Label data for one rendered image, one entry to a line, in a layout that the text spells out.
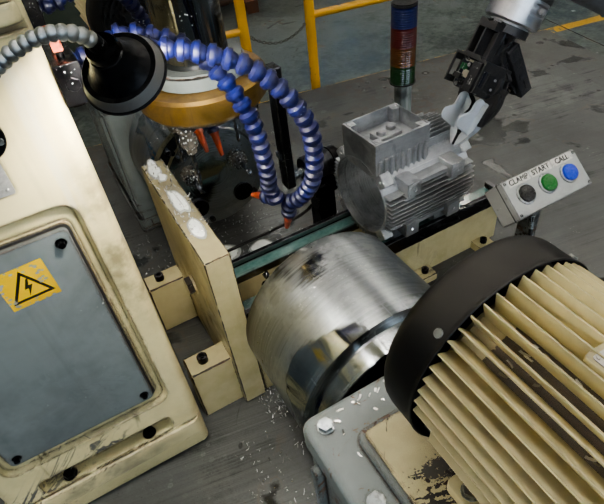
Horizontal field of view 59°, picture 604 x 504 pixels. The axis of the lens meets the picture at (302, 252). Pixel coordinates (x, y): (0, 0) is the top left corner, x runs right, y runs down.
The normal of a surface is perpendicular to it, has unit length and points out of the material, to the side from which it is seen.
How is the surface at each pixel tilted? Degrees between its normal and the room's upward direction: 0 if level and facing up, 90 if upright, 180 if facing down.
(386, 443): 0
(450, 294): 29
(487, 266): 10
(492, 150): 0
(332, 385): 47
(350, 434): 0
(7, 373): 90
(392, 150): 90
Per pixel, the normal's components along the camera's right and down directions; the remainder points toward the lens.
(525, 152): -0.10, -0.73
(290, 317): -0.66, -0.26
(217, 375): 0.49, 0.55
